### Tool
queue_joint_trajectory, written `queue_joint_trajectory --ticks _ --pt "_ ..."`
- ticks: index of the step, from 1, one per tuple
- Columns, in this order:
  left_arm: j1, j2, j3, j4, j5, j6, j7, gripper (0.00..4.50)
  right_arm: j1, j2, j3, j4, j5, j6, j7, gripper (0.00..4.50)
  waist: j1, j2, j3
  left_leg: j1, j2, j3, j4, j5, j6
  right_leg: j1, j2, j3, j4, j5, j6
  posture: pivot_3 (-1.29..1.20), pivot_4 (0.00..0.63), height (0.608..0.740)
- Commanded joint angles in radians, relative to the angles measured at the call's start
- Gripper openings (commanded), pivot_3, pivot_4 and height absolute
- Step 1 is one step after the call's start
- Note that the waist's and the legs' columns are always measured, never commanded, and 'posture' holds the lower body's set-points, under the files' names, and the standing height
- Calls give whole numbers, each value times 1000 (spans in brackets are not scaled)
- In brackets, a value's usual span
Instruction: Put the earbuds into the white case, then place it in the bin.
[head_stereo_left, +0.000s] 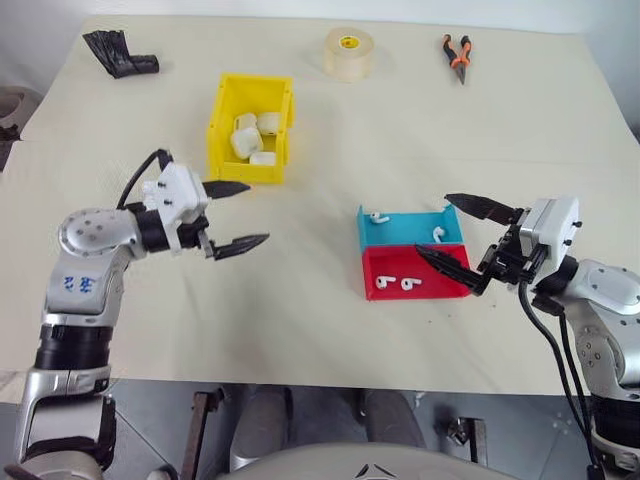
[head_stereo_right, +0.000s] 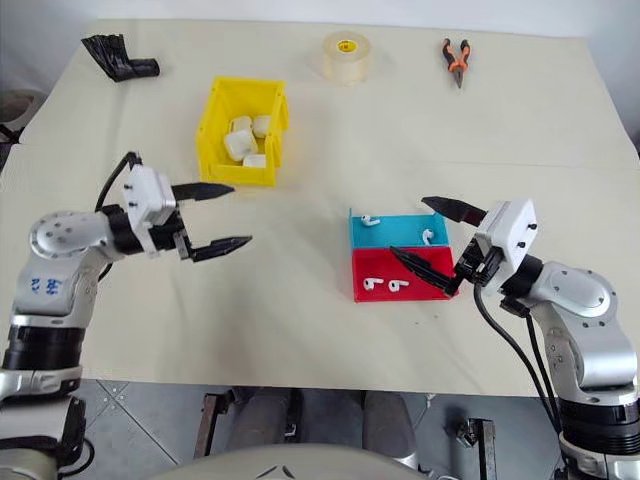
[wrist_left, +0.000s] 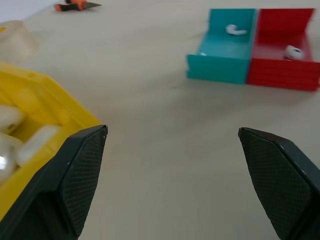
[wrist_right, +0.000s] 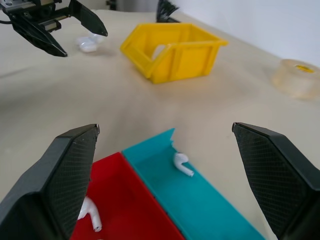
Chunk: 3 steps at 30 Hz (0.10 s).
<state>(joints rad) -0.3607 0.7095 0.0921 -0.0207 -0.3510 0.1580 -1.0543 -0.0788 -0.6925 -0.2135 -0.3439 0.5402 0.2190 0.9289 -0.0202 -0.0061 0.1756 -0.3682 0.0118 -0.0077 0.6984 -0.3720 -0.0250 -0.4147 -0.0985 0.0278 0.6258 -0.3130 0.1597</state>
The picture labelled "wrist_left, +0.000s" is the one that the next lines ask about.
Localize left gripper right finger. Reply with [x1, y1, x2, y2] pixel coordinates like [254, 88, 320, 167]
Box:
[237, 126, 320, 240]

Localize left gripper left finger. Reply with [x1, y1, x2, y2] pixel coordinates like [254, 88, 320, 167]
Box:
[0, 124, 109, 240]

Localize yellow plastic bin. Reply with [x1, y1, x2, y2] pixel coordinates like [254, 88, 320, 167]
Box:
[0, 61, 104, 217]

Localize red plastic tray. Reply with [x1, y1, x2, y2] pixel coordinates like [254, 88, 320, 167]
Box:
[245, 7, 320, 92]

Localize teal plastic tray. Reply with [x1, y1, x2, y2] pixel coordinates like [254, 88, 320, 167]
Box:
[185, 8, 259, 85]

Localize translucent tape roll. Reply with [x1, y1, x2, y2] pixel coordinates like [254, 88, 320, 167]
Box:
[0, 20, 39, 61]

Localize orange black pliers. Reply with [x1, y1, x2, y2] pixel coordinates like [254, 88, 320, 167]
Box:
[54, 0, 103, 12]

